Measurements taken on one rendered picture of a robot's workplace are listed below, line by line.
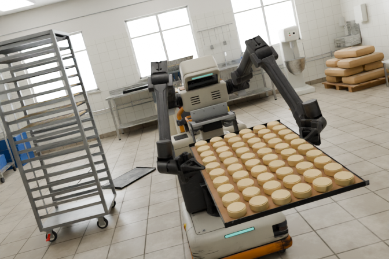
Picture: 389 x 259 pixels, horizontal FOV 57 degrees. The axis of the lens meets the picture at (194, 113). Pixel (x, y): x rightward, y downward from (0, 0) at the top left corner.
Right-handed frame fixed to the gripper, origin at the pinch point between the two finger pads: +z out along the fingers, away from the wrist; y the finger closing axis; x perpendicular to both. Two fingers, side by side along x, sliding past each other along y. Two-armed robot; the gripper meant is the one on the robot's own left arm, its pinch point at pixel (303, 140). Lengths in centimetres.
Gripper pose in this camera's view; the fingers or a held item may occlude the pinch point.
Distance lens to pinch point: 135.4
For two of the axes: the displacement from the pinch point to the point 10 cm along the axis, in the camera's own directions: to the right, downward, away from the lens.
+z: -5.7, 3.3, -7.5
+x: -7.9, 0.1, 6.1
